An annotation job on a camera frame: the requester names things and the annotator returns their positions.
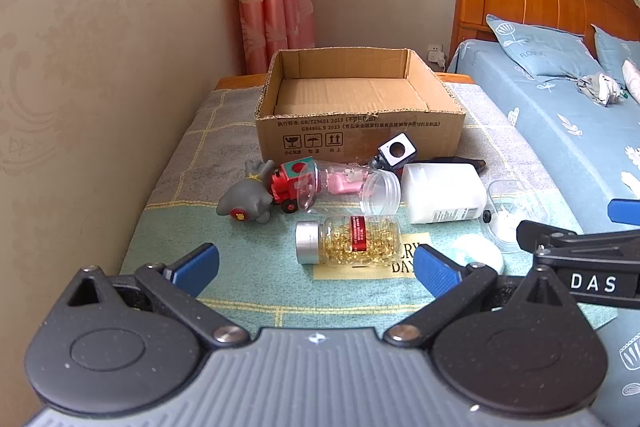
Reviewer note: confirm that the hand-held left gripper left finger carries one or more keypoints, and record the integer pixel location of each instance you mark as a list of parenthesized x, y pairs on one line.
[(196, 267)]

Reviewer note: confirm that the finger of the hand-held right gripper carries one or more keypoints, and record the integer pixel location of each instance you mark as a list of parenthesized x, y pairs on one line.
[(625, 210), (575, 241)]

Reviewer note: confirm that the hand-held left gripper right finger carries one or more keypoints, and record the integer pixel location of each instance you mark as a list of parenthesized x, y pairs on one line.
[(434, 269)]

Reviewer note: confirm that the white round lid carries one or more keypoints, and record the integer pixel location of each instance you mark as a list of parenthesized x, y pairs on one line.
[(480, 252)]

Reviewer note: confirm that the clear plastic container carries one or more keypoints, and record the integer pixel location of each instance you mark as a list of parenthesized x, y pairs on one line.
[(517, 207)]

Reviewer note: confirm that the white plastic bottle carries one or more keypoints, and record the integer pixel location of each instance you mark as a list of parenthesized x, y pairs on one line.
[(440, 192)]

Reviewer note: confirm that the grey elephant toy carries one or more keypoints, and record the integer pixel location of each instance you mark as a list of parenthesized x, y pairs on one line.
[(245, 199)]

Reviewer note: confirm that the capsule bottle with silver cap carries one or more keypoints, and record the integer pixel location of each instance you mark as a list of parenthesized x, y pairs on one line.
[(350, 239)]

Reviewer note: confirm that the clear plastic jar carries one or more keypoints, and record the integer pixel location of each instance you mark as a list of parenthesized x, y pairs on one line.
[(381, 193)]

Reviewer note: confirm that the red toy train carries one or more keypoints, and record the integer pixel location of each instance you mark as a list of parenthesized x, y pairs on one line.
[(285, 186)]

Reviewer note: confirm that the brown cardboard box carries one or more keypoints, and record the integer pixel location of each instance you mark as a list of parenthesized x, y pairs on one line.
[(350, 127)]

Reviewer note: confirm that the black flat teardrop tag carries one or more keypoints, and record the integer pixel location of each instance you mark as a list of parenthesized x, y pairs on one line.
[(465, 164)]

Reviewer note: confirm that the blue flower print bedsheet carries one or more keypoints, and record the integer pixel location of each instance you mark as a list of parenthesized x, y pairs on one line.
[(550, 122)]

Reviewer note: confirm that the black cube toy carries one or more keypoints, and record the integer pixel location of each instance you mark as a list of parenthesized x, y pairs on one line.
[(397, 152)]

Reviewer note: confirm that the grey white crumpled cloth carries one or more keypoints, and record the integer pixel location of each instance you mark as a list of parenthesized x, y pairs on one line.
[(597, 88)]

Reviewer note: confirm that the pink fuzzy blanket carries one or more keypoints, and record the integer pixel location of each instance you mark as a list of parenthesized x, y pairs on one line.
[(632, 79)]

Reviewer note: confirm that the grey green checked blanket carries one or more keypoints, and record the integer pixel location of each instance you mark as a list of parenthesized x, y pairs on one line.
[(220, 132)]

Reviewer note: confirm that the small blue pillow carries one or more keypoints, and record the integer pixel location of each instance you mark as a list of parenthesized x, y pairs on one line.
[(615, 52)]

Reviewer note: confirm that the large blue pillow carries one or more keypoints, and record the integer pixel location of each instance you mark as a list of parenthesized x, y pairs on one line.
[(540, 47)]

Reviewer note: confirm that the white wall socket with plug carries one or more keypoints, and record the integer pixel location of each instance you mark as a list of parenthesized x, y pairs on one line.
[(435, 55)]

